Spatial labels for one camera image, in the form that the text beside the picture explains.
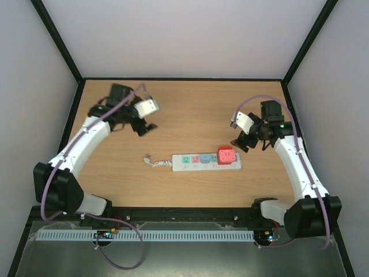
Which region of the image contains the red cube socket adapter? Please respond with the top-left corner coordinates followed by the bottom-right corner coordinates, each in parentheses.
top-left (217, 146), bottom-right (236, 165)

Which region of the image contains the white power strip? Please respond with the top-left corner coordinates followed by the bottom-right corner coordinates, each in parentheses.
top-left (172, 153), bottom-right (242, 172)

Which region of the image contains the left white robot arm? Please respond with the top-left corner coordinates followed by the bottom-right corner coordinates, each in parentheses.
top-left (33, 84), bottom-right (160, 221)

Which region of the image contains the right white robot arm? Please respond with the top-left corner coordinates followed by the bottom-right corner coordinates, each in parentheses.
top-left (231, 95), bottom-right (342, 239)

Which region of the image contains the blue usb charger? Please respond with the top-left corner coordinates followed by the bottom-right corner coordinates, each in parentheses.
top-left (200, 154), bottom-right (212, 164)

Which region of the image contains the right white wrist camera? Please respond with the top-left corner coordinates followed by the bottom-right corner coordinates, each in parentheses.
top-left (230, 111), bottom-right (254, 134)

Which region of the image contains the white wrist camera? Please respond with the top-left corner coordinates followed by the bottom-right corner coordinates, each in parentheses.
top-left (134, 98), bottom-right (160, 119)
top-left (230, 111), bottom-right (254, 134)

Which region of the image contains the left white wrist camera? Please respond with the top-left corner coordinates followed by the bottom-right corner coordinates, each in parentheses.
top-left (134, 98), bottom-right (160, 119)

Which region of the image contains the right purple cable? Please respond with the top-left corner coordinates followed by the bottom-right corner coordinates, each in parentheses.
top-left (235, 95), bottom-right (332, 250)

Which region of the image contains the purple cable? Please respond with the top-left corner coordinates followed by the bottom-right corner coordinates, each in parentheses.
top-left (235, 95), bottom-right (332, 250)
top-left (40, 83), bottom-right (153, 270)

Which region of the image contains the white coiled power cord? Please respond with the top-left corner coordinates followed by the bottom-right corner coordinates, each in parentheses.
top-left (142, 153), bottom-right (173, 169)

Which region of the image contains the black aluminium frame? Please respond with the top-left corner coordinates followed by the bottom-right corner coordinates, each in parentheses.
top-left (8, 0), bottom-right (355, 276)

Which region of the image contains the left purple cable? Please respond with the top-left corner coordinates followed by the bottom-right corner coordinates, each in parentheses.
top-left (40, 83), bottom-right (153, 270)

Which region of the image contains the light blue cable duct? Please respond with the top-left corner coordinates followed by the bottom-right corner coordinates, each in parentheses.
top-left (35, 230), bottom-right (254, 242)

